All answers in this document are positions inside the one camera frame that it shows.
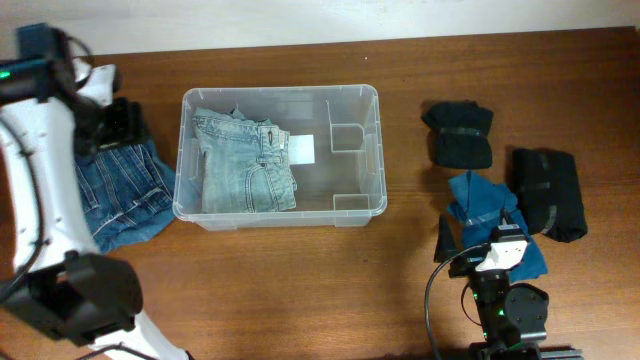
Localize dark blue jeans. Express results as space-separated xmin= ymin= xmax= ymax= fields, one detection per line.
xmin=74 ymin=140 xmax=175 ymax=253

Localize light blue jeans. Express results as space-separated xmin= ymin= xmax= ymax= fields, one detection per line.
xmin=191 ymin=108 xmax=297 ymax=214

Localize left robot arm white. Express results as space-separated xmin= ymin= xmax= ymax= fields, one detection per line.
xmin=1 ymin=23 xmax=188 ymax=359

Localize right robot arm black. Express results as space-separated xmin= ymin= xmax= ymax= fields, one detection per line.
xmin=424 ymin=209 xmax=584 ymax=360

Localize blue folded cloth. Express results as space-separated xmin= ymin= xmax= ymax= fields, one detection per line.
xmin=448 ymin=171 xmax=548 ymax=282

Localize large black folded cloth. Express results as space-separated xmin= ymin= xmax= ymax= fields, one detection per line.
xmin=512 ymin=148 xmax=588 ymax=243

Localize small black folded cloth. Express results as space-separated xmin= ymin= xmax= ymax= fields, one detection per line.
xmin=422 ymin=101 xmax=494 ymax=170

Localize clear plastic storage bin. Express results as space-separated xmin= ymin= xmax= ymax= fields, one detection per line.
xmin=173 ymin=84 xmax=388 ymax=231

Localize white label in bin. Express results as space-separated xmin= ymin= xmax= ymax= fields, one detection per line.
xmin=288 ymin=135 xmax=315 ymax=165

